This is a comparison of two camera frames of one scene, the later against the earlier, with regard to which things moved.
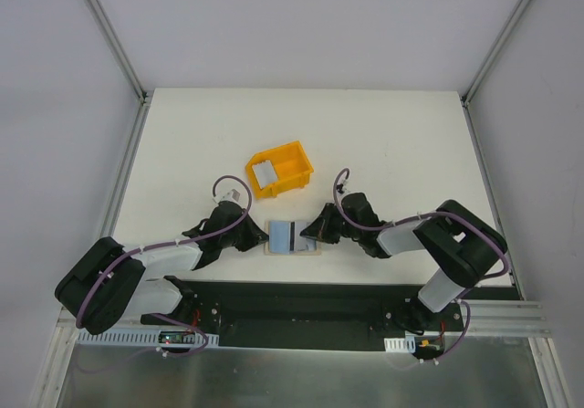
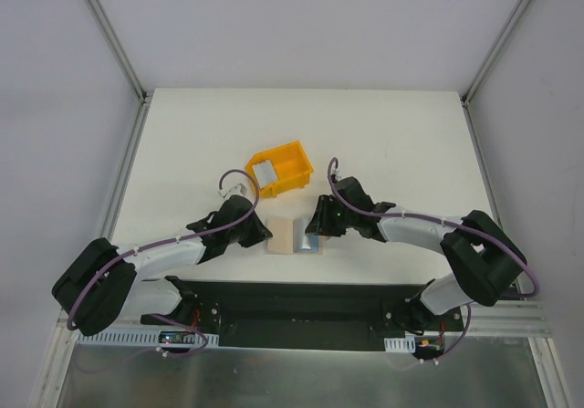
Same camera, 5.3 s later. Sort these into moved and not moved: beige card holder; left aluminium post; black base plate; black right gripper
Moved: black right gripper
Not moved: beige card holder; left aluminium post; black base plate
